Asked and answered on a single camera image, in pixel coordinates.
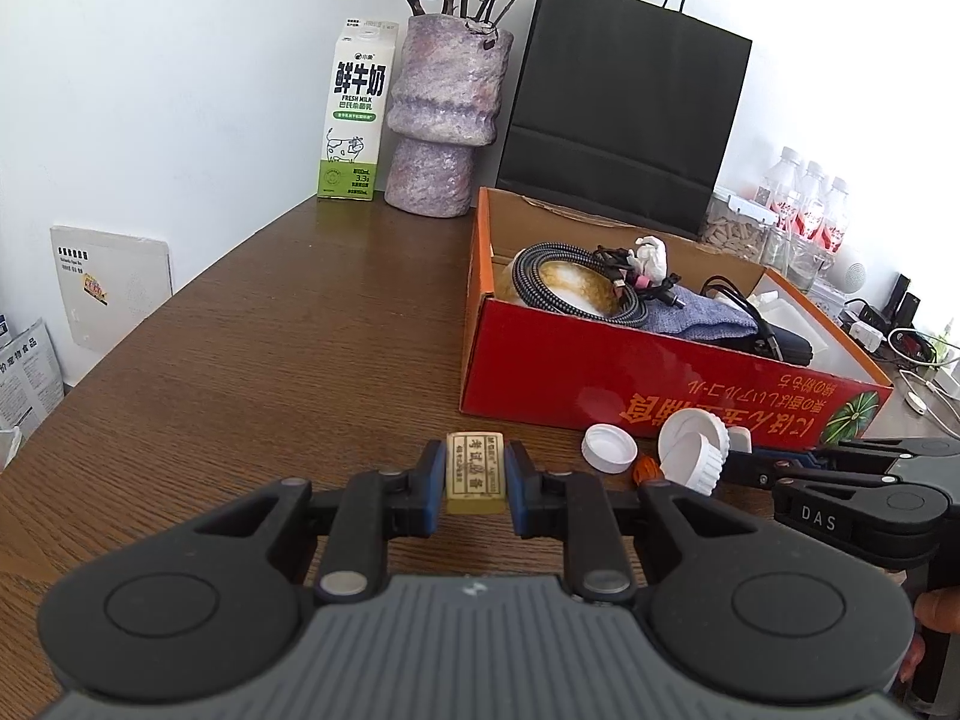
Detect white screw cap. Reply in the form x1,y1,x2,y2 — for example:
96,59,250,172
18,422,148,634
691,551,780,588
581,424,638,475

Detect white flat panel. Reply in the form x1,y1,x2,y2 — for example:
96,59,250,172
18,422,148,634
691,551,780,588
50,223,173,350

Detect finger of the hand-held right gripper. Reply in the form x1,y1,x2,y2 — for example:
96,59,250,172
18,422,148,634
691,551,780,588
721,456,901,492
731,436,960,477

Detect white tissue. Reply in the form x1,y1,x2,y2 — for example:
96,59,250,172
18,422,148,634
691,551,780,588
628,236,668,280

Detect red cardboard box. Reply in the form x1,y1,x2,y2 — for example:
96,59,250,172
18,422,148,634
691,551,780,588
459,186,895,451

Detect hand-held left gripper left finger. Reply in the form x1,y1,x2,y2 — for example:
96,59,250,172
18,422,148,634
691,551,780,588
191,439,447,605

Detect translucent white plastic box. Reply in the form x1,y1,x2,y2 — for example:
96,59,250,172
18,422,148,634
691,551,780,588
754,292,830,372

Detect black paper bag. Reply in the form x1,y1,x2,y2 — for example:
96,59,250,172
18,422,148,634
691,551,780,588
496,0,753,242

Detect black zip pouch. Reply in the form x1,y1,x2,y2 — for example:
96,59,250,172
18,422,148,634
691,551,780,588
739,315,815,365

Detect person's right hand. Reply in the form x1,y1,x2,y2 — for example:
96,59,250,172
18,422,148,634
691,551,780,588
900,586,960,695

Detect clear jar of pellets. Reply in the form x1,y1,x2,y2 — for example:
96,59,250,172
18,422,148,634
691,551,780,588
699,187,781,267

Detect black power strip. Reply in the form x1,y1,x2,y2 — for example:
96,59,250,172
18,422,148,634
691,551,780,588
844,298,893,327

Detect black multi-head charging cable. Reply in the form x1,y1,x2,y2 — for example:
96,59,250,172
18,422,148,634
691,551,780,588
701,275,785,361

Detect yellow eraser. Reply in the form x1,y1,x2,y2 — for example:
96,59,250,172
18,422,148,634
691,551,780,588
444,431,508,517

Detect white green milk carton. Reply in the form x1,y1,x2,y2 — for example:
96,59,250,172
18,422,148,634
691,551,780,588
316,17,401,202

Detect grey braided cable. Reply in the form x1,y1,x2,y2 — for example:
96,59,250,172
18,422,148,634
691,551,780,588
512,241,683,329

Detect clear water bottle red label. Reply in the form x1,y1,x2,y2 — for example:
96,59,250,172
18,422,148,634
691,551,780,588
791,160,832,290
817,176,852,293
754,148,802,275

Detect printed paper packets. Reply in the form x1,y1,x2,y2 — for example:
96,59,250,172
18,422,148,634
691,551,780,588
0,311,67,466

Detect purple knitted cloth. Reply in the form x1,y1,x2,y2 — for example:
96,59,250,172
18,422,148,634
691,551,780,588
641,286,760,350

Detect white yellow plush sheep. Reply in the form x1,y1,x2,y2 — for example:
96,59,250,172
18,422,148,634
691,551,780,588
496,259,627,320

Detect purple felt vase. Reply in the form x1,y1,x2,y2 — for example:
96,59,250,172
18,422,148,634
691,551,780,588
384,13,515,218

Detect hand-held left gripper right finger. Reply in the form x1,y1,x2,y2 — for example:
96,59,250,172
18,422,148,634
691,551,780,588
504,441,755,605

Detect white printed tin box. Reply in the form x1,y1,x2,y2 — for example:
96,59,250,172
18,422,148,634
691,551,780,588
806,281,848,316

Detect white cable with switch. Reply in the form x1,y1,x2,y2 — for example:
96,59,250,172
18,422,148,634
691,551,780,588
896,367,960,428

